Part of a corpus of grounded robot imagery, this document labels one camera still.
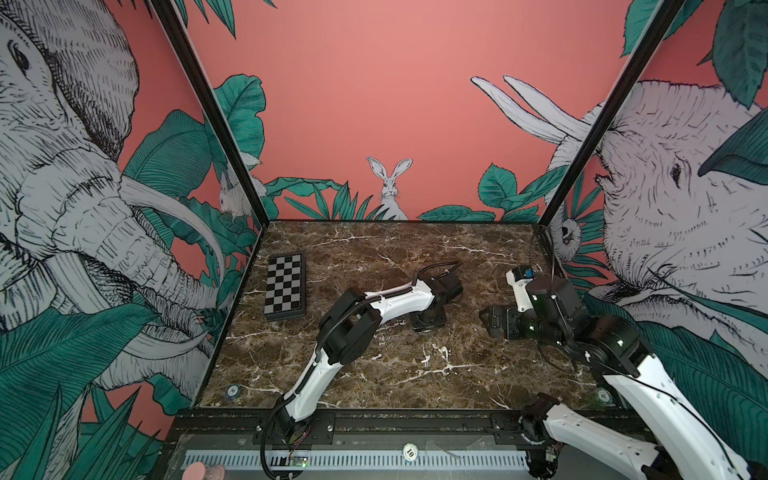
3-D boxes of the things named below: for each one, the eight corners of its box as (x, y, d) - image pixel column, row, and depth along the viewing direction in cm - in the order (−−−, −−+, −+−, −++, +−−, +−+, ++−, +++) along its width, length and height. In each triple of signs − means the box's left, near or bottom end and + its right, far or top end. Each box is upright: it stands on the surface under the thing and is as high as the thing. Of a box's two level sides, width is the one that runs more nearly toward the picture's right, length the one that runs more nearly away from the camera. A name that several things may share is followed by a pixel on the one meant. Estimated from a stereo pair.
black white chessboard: (267, 325, 94) (262, 318, 91) (272, 262, 110) (268, 254, 107) (306, 318, 96) (302, 312, 92) (305, 257, 112) (303, 250, 109)
